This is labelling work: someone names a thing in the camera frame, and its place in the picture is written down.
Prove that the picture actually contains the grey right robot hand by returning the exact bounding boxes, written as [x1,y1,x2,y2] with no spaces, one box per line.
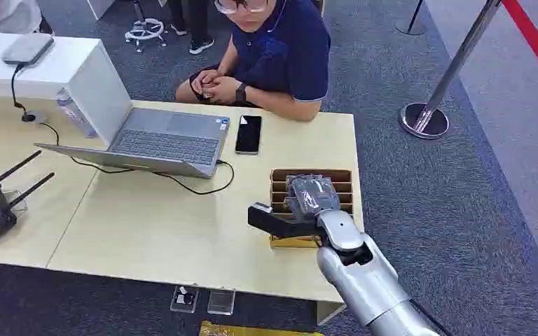
[284,174,343,220]

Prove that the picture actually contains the wooden card box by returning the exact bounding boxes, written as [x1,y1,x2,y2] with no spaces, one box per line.
[268,167,355,249]

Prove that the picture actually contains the black smartphone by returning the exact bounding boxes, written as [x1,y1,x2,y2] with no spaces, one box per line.
[234,114,263,156]

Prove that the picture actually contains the pale desk leg panel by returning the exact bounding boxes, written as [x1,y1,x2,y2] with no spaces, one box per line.
[315,300,347,326]

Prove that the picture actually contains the chrome stanchion base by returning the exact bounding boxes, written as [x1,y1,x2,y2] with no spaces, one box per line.
[397,102,450,141]

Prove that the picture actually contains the person's left hand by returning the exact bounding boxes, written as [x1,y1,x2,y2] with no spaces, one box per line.
[205,76,243,106]

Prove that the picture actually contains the person's hand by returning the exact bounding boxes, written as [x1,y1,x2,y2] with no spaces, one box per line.
[205,76,243,106]
[190,69,224,97]

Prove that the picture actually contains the empty clear plastic case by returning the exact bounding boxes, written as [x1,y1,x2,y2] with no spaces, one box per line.
[206,289,237,316]

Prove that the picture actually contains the seated person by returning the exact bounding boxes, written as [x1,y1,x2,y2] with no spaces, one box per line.
[174,0,332,123]

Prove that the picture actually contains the yellow sheet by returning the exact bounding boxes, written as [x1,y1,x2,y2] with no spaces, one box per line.
[198,320,324,336]

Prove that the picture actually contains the grey open laptop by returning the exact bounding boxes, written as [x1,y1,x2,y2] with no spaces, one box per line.
[34,106,231,181]

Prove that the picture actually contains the person's right hand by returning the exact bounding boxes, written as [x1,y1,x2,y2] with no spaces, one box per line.
[190,69,224,97]

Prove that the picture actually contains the clear case with black part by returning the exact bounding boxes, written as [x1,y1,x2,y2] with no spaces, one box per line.
[170,284,201,315]

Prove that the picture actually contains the dark stanchion with base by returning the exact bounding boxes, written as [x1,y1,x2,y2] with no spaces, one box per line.
[394,0,428,37]

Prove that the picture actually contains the eyeglasses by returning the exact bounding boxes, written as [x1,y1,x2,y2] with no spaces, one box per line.
[213,0,270,15]

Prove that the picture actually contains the standing person's legs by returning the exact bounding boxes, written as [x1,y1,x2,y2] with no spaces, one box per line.
[166,0,216,56]

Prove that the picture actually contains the white stool wheel base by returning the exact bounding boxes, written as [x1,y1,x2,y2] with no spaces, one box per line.
[124,0,168,54]

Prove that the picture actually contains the clear water bottle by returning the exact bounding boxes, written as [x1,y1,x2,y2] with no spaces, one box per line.
[55,87,99,139]

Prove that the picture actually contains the red barrier belt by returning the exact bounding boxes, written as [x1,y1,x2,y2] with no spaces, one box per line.
[501,0,538,101]

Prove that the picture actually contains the clear plastic holder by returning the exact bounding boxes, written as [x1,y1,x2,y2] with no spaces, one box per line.
[2,188,29,218]

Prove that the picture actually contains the white cabinet box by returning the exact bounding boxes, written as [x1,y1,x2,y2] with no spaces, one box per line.
[0,31,134,148]

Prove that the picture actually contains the grey flat device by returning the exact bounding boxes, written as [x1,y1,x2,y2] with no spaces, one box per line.
[1,32,55,67]

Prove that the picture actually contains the white fabric bundle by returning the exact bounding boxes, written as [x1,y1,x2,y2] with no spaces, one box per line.
[0,0,43,35]

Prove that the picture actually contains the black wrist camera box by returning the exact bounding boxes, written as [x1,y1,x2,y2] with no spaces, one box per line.
[247,202,327,239]

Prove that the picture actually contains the black laptop power cable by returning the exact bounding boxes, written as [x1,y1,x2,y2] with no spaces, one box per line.
[39,121,235,196]

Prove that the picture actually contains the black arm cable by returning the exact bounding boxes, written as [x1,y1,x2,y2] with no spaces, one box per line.
[408,299,453,336]

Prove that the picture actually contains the chrome stanchion post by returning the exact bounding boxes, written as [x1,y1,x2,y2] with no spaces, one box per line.
[413,0,503,134]

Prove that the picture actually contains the round desk cable socket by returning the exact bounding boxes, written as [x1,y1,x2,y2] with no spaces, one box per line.
[20,109,48,125]

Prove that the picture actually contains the thin black device cable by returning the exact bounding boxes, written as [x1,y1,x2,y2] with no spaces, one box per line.
[10,62,32,117]

